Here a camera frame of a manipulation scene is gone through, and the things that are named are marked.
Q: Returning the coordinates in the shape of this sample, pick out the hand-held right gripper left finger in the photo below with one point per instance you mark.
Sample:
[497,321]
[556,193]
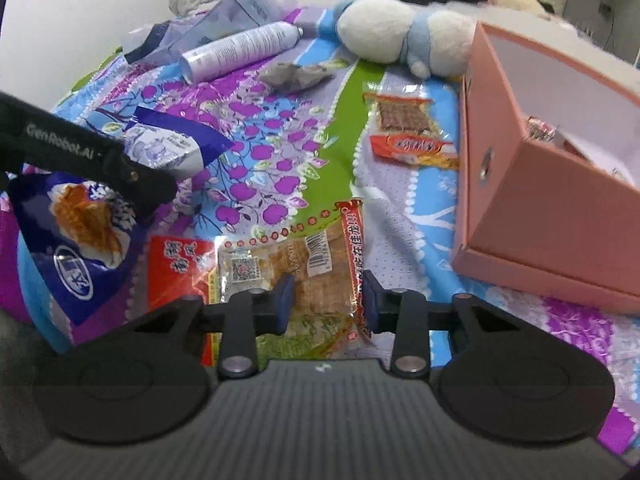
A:
[285,304]

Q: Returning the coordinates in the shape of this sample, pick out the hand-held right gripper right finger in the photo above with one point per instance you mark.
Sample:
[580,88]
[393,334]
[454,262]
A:
[369,301]

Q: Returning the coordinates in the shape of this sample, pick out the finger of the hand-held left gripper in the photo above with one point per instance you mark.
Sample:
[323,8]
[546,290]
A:
[150,190]

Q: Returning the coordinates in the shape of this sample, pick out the clear red-edged snack packet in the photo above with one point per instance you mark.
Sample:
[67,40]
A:
[320,275]

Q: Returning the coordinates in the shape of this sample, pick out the large blue snack packet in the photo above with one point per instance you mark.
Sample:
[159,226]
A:
[75,250]

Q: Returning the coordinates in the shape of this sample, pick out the pink cardboard box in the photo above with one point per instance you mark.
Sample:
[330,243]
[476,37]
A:
[540,210]

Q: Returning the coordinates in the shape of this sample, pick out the blue and white snack packet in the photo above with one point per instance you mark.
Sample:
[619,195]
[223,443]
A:
[165,145]

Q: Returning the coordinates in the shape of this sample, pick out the purple floral printed bedsheet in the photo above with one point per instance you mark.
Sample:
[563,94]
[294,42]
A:
[280,160]

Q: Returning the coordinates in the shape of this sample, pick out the white spray can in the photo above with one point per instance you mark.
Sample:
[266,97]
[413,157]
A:
[240,50]

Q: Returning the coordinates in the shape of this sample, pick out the orange red snack packet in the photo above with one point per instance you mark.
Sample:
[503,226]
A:
[405,125]

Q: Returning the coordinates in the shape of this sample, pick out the grey crumpled snack packet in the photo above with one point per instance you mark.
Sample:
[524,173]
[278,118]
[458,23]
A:
[295,76]

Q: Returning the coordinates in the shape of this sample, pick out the pale blue tissue pack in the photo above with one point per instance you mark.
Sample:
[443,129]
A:
[235,10]

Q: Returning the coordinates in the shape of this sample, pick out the shiny small snack packet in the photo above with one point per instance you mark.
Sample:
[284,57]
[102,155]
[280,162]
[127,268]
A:
[540,129]

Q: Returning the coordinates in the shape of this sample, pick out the white paper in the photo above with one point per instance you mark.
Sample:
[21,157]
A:
[595,152]

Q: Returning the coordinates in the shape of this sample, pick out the white and blue plush toy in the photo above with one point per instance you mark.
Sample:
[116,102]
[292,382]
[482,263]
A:
[380,30]

